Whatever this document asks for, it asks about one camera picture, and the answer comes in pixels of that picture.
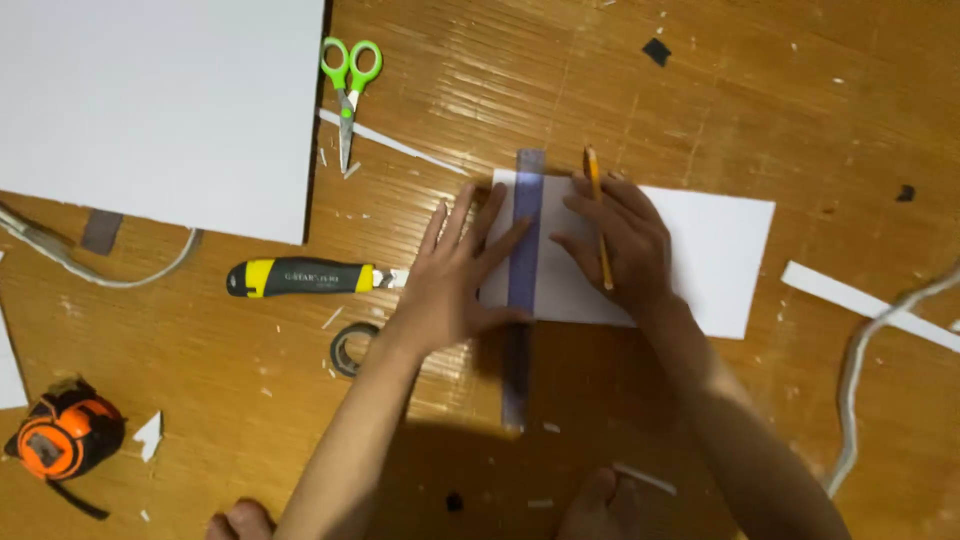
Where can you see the person's right hand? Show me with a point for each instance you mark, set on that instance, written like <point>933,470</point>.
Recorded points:
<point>634,247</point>

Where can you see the person's left hand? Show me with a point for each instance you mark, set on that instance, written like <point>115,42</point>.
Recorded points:
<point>442,292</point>

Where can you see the small white foam board piece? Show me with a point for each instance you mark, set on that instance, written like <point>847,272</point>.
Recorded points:
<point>712,255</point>

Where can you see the purple transparent ruler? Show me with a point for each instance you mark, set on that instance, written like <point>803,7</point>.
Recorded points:
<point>523,270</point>

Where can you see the yellow pencil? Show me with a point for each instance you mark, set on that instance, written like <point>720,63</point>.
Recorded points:
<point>592,169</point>

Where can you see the grey tape roll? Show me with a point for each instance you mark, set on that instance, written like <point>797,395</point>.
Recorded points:
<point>337,352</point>

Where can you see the black and yellow utility knife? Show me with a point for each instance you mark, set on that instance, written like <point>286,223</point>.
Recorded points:
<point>307,277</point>

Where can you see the thin white offcut strip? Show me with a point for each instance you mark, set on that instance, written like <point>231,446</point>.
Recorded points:
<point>390,141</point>

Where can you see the black square scrap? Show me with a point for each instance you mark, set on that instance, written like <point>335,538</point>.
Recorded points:
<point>656,51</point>

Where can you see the tiny black scrap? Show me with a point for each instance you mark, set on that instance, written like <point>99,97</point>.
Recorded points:
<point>454,502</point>

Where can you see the wide white offcut strip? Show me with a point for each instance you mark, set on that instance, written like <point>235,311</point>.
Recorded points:
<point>840,294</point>

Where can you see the short white sliver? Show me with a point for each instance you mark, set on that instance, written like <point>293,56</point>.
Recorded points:
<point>645,478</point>

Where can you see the person's right foot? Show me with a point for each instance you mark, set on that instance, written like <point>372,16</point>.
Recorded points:
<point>596,510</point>

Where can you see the person's foot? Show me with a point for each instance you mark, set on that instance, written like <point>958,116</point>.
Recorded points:
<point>244,521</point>
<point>596,510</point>

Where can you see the small black scrap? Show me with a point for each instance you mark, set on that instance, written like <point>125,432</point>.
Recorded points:
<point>905,193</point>

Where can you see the person's left foot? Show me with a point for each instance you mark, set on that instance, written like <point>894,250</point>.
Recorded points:
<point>244,521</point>

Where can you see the triangular white scrap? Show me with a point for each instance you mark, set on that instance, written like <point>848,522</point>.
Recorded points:
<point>150,436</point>

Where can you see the grey tape piece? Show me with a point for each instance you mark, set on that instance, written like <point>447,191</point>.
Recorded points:
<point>101,231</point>

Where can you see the large white foam board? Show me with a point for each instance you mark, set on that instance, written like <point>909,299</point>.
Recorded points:
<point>150,105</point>

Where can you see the orange and black tape measure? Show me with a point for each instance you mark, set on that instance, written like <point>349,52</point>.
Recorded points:
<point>64,435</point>

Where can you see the white sheet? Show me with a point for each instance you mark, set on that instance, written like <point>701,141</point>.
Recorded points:
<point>7,367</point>

